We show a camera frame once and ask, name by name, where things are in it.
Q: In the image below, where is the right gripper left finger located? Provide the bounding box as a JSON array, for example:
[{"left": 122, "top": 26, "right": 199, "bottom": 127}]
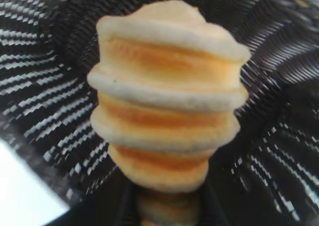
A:
[{"left": 53, "top": 180, "right": 145, "bottom": 226}]

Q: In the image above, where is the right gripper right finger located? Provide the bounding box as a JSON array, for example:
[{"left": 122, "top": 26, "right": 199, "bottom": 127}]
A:
[{"left": 195, "top": 181, "right": 246, "bottom": 226}]

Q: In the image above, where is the dark brown wicker basket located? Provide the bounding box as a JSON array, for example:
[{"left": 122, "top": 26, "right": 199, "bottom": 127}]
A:
[{"left": 0, "top": 0, "right": 319, "bottom": 226}]

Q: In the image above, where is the long twisted striped bread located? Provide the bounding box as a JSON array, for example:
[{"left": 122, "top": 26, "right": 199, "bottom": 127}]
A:
[{"left": 86, "top": 0, "right": 252, "bottom": 226}]

